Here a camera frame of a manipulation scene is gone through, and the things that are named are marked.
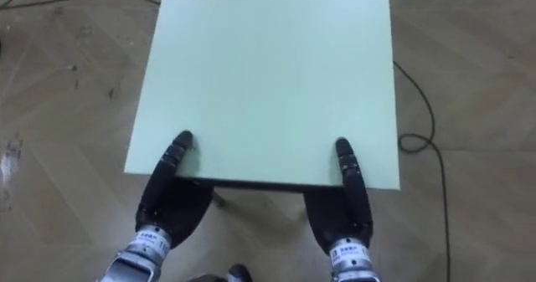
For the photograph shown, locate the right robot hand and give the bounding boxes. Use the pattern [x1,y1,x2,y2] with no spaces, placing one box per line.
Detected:
[302,137,374,255]

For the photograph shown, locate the pale green table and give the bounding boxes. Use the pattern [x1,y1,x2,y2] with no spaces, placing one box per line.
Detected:
[123,0,401,221]

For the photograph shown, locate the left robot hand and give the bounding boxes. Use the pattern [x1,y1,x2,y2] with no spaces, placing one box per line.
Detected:
[134,130,215,249]

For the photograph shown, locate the robot legs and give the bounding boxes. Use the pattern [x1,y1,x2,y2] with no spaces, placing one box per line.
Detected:
[187,264,254,282]

